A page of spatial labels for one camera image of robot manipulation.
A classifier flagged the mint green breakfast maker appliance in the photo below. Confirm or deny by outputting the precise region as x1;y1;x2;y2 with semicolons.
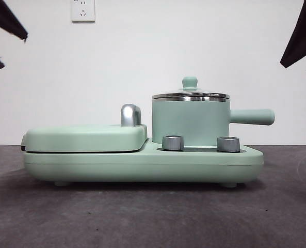
20;123;264;188

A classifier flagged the glass lid with green knob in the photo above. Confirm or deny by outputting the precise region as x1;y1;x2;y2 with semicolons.
152;75;229;99

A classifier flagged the chrome appliance lid handle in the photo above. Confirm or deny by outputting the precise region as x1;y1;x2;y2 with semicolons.
120;103;142;127

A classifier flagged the silver control knob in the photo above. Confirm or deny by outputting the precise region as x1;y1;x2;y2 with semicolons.
216;136;240;152
162;134;184;151

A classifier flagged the white wall socket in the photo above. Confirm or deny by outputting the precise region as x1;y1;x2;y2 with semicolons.
71;0;96;24

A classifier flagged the mint green steamer pot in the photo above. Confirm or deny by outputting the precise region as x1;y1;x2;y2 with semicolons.
150;96;276;145

